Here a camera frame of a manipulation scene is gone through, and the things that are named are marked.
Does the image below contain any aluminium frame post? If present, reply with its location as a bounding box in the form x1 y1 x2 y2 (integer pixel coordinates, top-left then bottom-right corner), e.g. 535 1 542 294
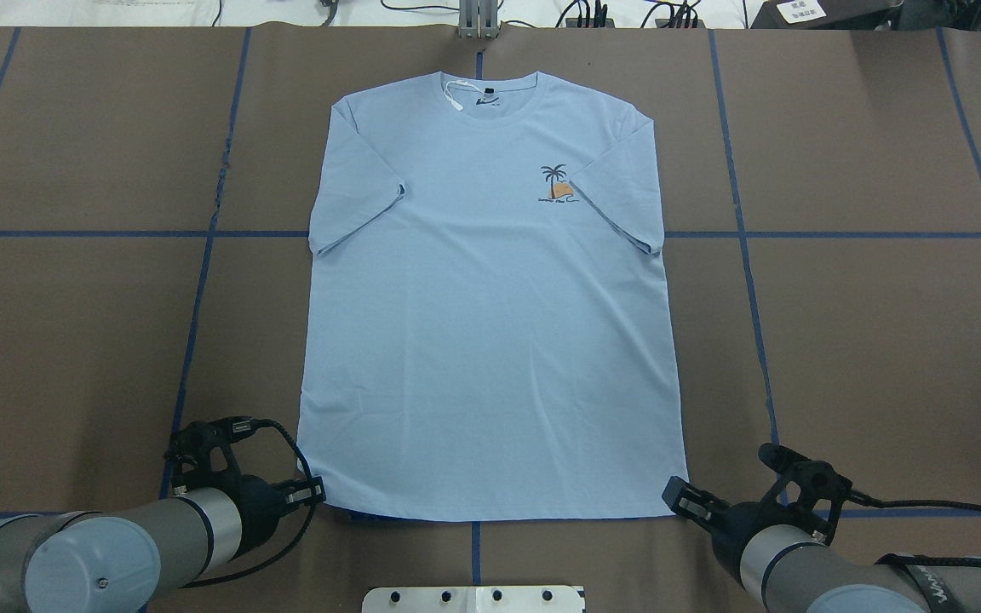
458 0 501 39

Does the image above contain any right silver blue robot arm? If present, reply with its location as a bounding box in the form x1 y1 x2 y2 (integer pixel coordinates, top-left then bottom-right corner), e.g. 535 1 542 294
663 443 981 612

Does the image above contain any light blue t-shirt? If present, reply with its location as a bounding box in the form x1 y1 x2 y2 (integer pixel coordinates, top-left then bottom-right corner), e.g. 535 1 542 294
297 72 688 523

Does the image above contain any white pedestal column base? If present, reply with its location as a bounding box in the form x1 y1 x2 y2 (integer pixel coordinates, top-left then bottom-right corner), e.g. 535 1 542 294
361 585 587 612

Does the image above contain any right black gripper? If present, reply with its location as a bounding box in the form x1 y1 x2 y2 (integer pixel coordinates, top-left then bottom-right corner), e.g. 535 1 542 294
662 443 852 588

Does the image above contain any black box white label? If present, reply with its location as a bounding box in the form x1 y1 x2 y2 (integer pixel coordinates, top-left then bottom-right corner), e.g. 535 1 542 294
749 1 904 31

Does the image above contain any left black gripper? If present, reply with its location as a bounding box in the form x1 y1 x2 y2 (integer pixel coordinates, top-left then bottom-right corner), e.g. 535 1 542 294
166 415 326 559

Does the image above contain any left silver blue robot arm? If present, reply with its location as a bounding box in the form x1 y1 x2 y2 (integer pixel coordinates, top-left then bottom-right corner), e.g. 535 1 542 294
0 416 326 612

